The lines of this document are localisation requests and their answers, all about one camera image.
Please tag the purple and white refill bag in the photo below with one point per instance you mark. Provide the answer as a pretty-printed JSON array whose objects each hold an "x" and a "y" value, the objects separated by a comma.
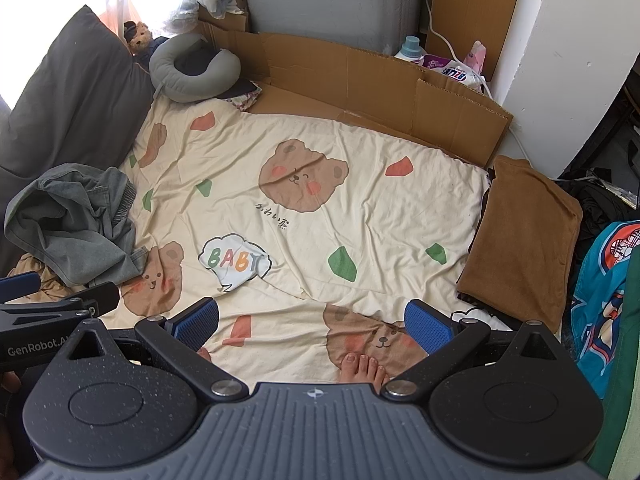
[{"x": 450, "y": 67}]

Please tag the detergent bottle with teal cap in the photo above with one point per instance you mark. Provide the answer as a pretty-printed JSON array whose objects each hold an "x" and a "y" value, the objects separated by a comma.
[{"x": 411, "y": 47}]

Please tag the black clothing pile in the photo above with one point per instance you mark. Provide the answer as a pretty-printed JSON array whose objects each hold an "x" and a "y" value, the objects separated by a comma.
[{"x": 595, "y": 210}]

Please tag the person's bare foot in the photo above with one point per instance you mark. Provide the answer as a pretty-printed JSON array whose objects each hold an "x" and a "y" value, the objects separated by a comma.
[
  {"x": 362, "y": 367},
  {"x": 204, "y": 355}
]

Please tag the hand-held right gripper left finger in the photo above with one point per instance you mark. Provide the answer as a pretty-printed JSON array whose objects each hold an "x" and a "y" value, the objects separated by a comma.
[{"x": 192, "y": 322}]

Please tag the beige crumpled cloth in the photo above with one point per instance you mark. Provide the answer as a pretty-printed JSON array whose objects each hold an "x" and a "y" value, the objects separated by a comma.
[{"x": 35, "y": 275}]

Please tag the pink bottle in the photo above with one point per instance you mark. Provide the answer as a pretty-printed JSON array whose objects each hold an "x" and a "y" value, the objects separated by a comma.
[{"x": 476, "y": 55}]

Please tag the teal printed cloth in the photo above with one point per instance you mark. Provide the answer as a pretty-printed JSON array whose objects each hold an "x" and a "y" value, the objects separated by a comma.
[{"x": 600, "y": 310}]

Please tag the brown teddy bear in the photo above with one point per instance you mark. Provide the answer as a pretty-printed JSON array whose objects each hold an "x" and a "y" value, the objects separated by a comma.
[{"x": 139, "y": 35}]

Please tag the grey neck pillow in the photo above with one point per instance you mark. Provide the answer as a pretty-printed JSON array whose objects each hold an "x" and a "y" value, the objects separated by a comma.
[{"x": 165, "y": 67}]

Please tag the dark grey pillow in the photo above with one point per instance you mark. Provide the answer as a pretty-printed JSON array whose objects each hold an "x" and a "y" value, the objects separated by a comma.
[{"x": 75, "y": 90}]

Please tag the flattened cardboard sheet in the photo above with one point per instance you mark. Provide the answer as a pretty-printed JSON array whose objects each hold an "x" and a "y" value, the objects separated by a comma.
[{"x": 350, "y": 80}]

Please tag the cream bear print bed sheet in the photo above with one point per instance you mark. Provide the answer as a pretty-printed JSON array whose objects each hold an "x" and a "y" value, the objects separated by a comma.
[{"x": 350, "y": 220}]

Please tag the colourful patterned cloth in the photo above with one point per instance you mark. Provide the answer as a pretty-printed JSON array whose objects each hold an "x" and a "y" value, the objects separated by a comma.
[{"x": 245, "y": 96}]

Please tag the black rack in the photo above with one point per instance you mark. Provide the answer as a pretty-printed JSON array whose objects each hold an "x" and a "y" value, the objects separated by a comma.
[{"x": 625, "y": 125}]

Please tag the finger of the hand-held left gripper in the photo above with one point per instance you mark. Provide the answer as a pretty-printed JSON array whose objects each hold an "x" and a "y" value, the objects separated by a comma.
[
  {"x": 20, "y": 284},
  {"x": 97, "y": 297}
]

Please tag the light blue denim pants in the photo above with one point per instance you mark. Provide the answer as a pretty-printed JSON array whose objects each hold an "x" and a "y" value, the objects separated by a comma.
[{"x": 70, "y": 225}]

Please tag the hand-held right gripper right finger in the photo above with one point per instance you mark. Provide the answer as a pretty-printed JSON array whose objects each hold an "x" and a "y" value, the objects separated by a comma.
[{"x": 430, "y": 327}]

